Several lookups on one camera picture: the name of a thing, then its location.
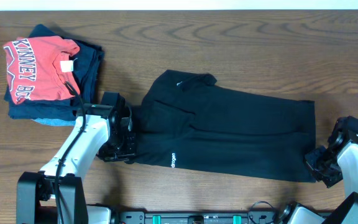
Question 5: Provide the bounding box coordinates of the black t-shirt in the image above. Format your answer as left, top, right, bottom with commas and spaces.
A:
132, 70, 316, 182

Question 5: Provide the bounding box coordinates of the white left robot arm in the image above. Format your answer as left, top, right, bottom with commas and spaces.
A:
16, 103, 135, 223

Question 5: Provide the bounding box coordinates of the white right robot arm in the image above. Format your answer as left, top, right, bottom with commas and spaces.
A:
273, 116, 358, 224

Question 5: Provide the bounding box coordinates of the folded light blue garment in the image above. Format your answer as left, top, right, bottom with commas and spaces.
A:
34, 118, 75, 126

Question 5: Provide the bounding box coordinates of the folded navy t-shirt stack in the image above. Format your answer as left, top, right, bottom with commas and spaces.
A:
4, 24, 104, 121

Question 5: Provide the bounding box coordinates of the folded red printed t-shirt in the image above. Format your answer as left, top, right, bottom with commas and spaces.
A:
3, 35, 80, 105

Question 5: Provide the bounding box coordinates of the black base cable loop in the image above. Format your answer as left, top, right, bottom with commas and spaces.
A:
248, 200, 280, 223

